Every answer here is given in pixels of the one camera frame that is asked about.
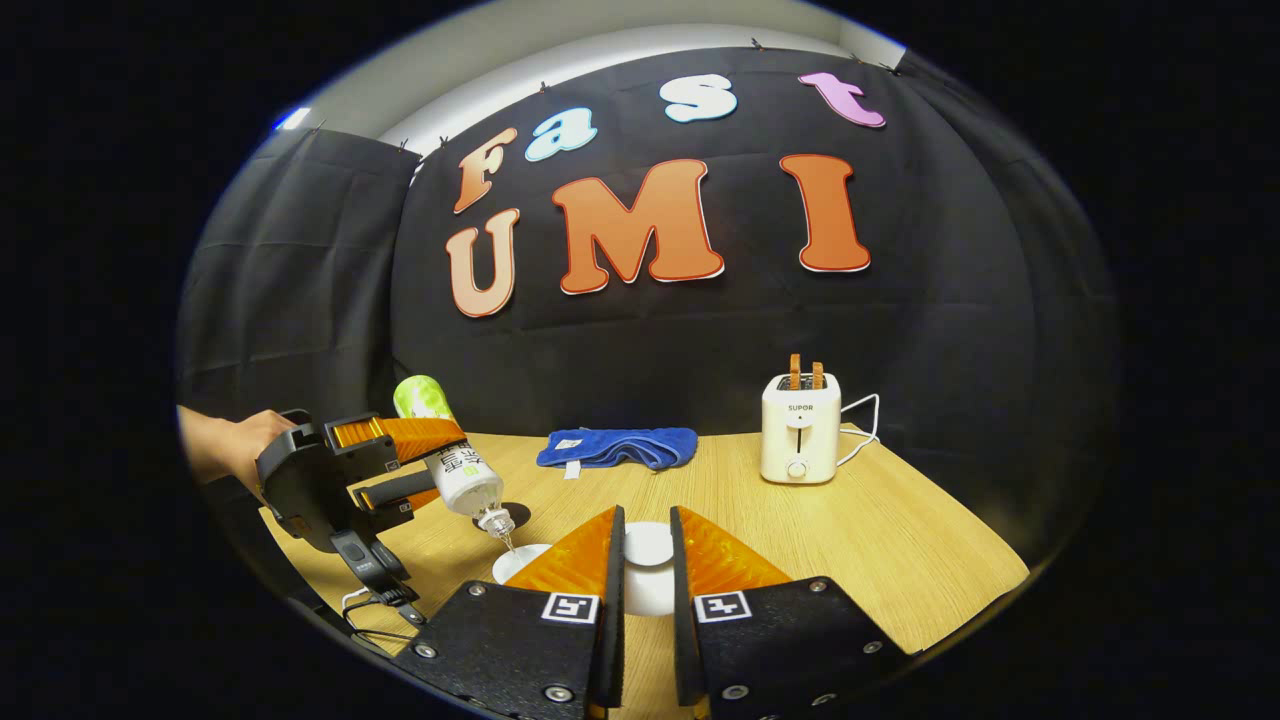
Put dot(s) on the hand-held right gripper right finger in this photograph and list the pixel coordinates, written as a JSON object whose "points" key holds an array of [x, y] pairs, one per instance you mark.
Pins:
{"points": [[684, 640]]}

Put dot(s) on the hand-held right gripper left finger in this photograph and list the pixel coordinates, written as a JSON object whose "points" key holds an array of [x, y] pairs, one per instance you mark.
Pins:
{"points": [[612, 640]]}

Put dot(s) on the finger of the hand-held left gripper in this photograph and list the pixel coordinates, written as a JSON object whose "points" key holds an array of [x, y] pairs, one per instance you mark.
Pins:
{"points": [[395, 490], [420, 437]]}

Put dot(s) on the clear water bottle green label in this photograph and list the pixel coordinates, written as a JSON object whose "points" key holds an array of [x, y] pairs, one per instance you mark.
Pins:
{"points": [[460, 478]]}

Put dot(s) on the white teacup lid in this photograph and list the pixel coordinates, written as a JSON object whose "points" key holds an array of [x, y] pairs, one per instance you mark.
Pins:
{"points": [[648, 545]]}

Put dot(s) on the dark round coaster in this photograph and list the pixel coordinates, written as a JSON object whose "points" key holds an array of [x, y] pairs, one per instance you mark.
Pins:
{"points": [[520, 514]]}

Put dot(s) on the blue towel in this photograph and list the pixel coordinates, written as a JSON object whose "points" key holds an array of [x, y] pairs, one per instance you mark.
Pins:
{"points": [[630, 447]]}

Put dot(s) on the white toaster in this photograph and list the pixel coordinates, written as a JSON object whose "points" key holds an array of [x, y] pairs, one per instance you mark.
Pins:
{"points": [[800, 430]]}

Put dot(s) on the black backdrop cloth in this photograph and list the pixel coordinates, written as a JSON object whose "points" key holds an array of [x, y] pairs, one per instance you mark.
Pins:
{"points": [[650, 350]]}

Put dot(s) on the white ceiling light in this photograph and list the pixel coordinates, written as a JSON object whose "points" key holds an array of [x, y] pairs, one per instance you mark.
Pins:
{"points": [[292, 119]]}

